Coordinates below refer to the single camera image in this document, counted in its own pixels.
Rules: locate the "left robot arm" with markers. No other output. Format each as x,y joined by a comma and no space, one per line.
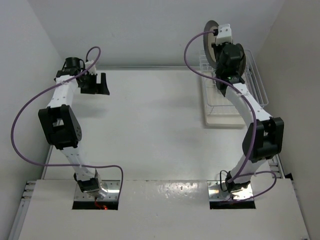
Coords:
60,125

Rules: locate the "grey rim plate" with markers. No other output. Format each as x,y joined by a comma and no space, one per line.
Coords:
243,62
211,50

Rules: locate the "metal base plate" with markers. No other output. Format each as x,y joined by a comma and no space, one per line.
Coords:
109,193
217,192

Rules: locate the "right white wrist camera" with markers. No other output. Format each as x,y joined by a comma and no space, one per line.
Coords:
224,35

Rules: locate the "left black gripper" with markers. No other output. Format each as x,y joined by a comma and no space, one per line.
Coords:
96,88

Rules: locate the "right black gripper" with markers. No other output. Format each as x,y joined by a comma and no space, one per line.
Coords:
217,47

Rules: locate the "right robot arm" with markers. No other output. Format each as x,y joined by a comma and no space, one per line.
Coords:
264,137

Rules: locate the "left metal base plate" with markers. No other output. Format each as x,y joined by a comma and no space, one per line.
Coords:
109,193

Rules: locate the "white wire dish rack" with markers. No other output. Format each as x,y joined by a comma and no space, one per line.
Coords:
251,77

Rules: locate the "white drip tray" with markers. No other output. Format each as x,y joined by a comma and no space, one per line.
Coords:
217,120

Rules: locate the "white front board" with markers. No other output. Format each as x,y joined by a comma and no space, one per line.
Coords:
159,210

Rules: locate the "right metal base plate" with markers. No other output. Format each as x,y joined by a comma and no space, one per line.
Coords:
217,192

